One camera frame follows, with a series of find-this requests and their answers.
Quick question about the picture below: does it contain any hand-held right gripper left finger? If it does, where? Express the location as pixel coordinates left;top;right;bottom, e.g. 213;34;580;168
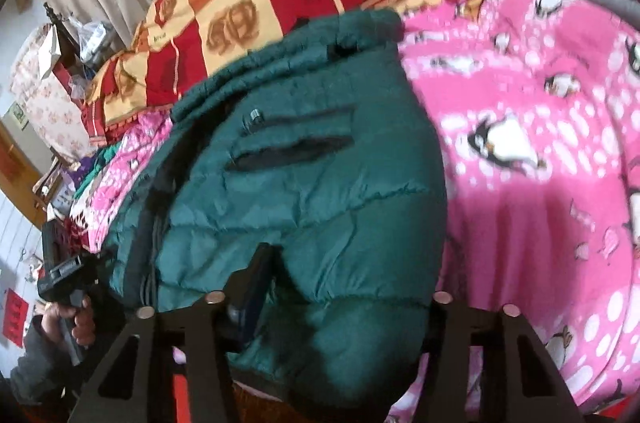
67;243;273;423

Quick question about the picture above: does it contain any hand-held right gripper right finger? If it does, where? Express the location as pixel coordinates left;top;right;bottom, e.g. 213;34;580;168
415;290;586;423

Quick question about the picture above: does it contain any green puffer jacket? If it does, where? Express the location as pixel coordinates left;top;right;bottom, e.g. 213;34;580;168
100;9;448;423

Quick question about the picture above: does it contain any person's left forearm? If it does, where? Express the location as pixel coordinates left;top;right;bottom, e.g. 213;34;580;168
10;315;76;404

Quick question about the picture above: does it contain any green and purple clothes pile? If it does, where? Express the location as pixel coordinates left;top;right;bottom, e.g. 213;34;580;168
72;143;126;198

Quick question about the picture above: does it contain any person's left hand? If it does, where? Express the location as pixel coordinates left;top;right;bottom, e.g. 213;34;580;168
42;295;97;349

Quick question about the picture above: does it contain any wooden door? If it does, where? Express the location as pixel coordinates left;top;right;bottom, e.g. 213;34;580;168
0;118;48;231

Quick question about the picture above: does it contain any pink penguin print blanket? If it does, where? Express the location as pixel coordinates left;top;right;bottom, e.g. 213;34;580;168
70;0;640;423

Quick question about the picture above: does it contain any clear plastic bag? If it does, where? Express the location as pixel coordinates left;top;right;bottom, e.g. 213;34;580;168
75;20;121;66

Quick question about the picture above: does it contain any red paper wall decoration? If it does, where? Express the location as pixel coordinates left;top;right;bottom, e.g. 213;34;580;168
4;288;30;349

